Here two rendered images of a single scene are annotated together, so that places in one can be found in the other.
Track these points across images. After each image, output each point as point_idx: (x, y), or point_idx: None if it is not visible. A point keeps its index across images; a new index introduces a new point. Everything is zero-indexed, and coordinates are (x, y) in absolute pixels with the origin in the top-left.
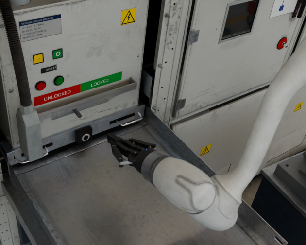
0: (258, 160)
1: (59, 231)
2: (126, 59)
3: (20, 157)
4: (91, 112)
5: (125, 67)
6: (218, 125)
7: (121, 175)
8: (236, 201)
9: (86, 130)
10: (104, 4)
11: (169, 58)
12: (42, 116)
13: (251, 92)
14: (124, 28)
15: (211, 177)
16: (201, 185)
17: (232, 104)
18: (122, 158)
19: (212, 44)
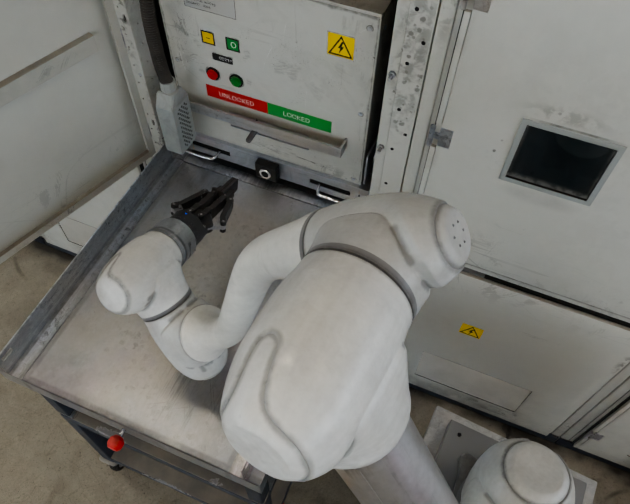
0: (222, 328)
1: (131, 234)
2: (338, 107)
3: (191, 143)
4: (285, 149)
5: (336, 119)
6: (500, 313)
7: (249, 242)
8: (184, 351)
9: (267, 165)
10: (298, 8)
11: (399, 147)
12: (202, 111)
13: (595, 312)
14: (334, 60)
15: (203, 303)
16: (110, 280)
17: (536, 302)
18: (176, 205)
19: (486, 173)
